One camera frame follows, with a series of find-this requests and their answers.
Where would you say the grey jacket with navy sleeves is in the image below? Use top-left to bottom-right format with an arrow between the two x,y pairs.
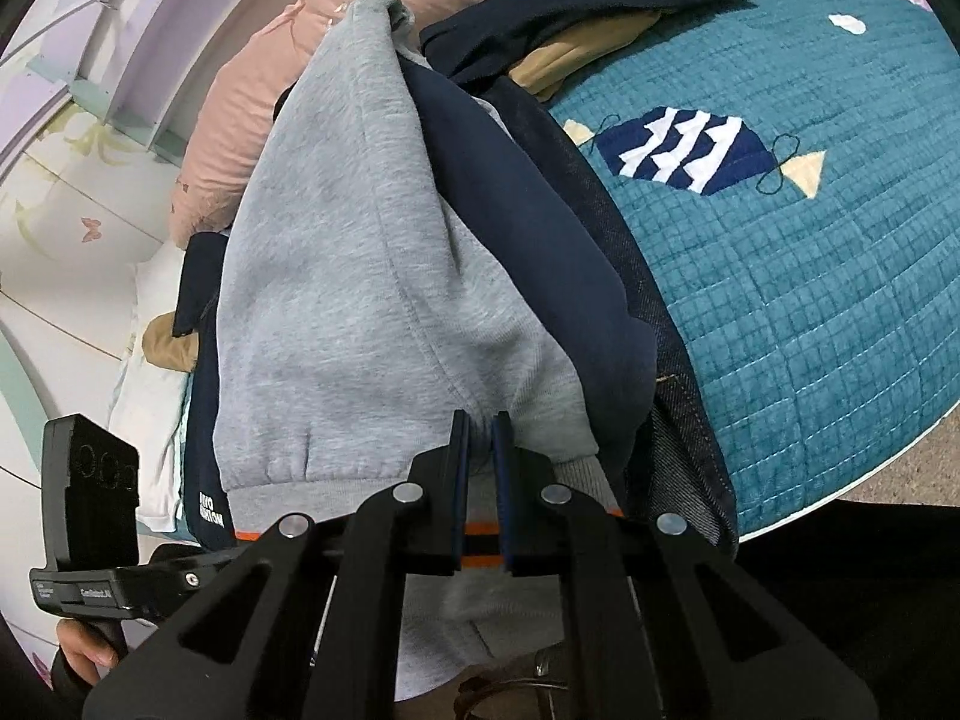
171,0 -> 662,700

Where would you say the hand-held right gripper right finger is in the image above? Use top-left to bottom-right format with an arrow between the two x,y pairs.
490,411 -> 875,720

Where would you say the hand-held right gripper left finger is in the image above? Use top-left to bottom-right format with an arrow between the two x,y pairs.
82,409 -> 471,720

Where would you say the teal quilted bed mat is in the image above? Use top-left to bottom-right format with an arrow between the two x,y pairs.
546,0 -> 952,542

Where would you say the mint green bed frame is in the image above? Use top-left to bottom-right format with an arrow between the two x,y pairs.
0,328 -> 44,460

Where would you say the purple wall shelf unit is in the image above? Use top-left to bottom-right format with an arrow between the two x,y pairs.
0,0 -> 332,167

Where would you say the pink quilt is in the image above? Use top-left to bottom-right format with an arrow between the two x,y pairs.
168,0 -> 665,250

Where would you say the person's left hand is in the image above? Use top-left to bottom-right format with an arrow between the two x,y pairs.
57,617 -> 130,687

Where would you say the white pillow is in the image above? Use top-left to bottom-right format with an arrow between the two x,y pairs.
107,244 -> 197,535

